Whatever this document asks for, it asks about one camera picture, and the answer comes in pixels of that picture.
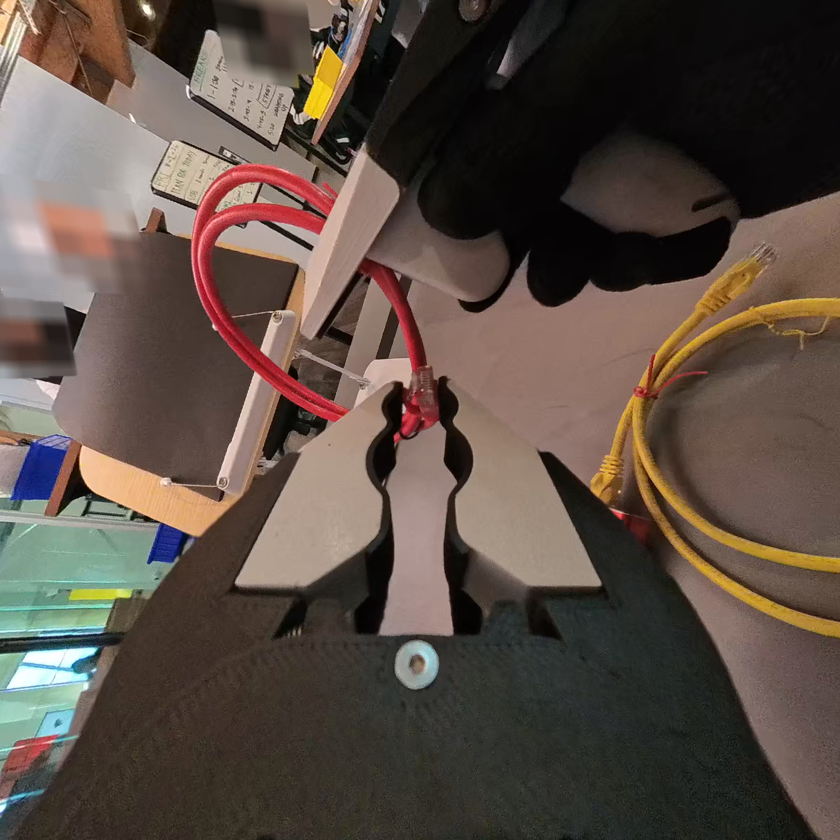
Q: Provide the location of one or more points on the red twist tie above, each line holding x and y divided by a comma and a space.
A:
646, 391

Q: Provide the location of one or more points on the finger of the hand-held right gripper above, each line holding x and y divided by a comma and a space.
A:
351, 229

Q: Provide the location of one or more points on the handwritten whiteboard sign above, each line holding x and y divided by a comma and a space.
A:
184, 174
243, 92

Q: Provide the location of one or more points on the yellow storage bin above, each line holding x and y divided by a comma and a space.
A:
323, 82

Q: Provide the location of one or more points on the person's right hand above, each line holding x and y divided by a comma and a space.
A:
656, 65

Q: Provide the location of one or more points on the white board stand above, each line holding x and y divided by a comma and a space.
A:
259, 400

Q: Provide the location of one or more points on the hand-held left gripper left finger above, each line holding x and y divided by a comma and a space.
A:
315, 518

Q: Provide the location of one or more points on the dark board with wooden edge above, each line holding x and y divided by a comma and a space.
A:
164, 367

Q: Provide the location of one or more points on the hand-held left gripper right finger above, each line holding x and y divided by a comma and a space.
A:
518, 518

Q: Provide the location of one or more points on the blue storage bin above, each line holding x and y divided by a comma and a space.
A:
167, 546
40, 467

